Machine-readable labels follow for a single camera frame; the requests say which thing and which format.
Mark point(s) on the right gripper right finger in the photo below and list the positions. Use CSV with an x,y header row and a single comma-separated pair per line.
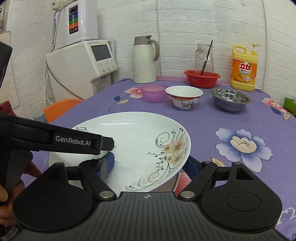
x,y
201,175

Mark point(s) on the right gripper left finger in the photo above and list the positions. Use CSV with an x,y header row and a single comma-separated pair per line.
x,y
94,173

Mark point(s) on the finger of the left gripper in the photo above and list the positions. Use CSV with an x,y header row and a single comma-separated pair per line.
x,y
107,144

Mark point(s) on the white floral plate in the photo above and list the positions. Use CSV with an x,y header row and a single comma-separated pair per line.
x,y
150,150

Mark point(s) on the purple plastic bowl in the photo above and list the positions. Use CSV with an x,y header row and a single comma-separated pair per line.
x,y
154,93

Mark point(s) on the white red ceramic bowl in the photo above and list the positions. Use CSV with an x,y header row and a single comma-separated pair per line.
x,y
183,97

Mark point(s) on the stainless steel bowl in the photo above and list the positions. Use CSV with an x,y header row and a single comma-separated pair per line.
x,y
229,100

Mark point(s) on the person's left hand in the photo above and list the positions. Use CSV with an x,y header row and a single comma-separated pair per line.
x,y
6,211

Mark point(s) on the grey cylinder bottle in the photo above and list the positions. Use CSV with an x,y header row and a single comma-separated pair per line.
x,y
41,117

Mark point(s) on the orange plastic basin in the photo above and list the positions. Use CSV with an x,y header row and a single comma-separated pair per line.
x,y
55,110

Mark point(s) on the purple floral tablecloth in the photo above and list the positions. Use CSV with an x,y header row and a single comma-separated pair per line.
x,y
261,136

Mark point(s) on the white water dispenser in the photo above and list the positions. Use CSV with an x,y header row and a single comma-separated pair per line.
x,y
81,70

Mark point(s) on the white thermos jug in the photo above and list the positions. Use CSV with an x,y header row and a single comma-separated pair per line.
x,y
145,55

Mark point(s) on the red plastic basket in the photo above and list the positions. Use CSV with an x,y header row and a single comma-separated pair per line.
x,y
207,80

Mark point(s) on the black stirring stick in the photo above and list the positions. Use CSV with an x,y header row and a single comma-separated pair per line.
x,y
207,57

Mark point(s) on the green box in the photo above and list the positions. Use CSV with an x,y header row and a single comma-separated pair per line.
x,y
290,105

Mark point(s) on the yellow detergent bottle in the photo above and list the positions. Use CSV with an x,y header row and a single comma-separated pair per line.
x,y
244,68

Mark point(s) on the glass pitcher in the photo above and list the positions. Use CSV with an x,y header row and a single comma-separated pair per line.
x,y
200,55

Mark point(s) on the white water purifier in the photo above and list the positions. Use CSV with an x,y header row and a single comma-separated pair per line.
x,y
75,22

